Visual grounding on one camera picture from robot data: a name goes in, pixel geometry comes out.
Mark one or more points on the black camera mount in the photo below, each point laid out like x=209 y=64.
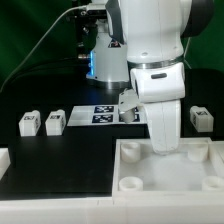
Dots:
x=85 y=18

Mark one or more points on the white left obstacle block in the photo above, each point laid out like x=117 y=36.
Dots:
x=4 y=161

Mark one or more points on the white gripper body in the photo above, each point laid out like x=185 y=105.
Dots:
x=160 y=91

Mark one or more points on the white square tabletop part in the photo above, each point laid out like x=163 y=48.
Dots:
x=196 y=166

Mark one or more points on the white front fence rail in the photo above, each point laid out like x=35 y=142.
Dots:
x=106 y=211

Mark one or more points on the white sheet with tag markers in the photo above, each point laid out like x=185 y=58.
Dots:
x=93 y=115

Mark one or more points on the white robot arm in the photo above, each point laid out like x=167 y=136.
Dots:
x=139 y=48

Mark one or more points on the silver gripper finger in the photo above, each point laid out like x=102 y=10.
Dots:
x=127 y=104

